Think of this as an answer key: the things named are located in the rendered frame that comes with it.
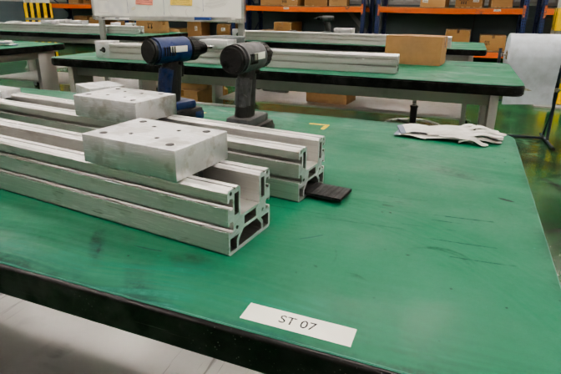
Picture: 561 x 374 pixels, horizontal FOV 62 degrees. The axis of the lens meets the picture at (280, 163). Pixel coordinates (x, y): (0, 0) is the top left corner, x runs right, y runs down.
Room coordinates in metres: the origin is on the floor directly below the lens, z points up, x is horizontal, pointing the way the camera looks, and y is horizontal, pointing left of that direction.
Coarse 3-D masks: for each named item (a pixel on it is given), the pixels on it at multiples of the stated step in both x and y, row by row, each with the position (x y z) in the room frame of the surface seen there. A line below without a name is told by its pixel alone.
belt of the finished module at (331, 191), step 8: (312, 184) 0.72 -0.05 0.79; (320, 184) 0.72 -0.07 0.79; (328, 184) 0.72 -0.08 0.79; (304, 192) 0.69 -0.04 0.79; (312, 192) 0.69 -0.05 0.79; (320, 192) 0.69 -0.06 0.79; (328, 192) 0.69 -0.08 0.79; (336, 192) 0.69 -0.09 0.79; (344, 192) 0.69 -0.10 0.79; (336, 200) 0.66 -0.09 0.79
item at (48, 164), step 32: (0, 128) 0.82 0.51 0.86; (32, 128) 0.78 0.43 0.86; (0, 160) 0.70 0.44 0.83; (32, 160) 0.68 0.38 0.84; (64, 160) 0.63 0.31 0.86; (224, 160) 0.61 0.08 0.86; (32, 192) 0.67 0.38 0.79; (64, 192) 0.63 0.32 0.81; (96, 192) 0.60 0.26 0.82; (128, 192) 0.57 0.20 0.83; (160, 192) 0.56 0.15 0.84; (192, 192) 0.52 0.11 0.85; (224, 192) 0.50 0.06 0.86; (256, 192) 0.57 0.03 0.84; (128, 224) 0.58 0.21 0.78; (160, 224) 0.55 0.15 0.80; (192, 224) 0.52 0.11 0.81; (224, 224) 0.50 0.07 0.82; (256, 224) 0.57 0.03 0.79
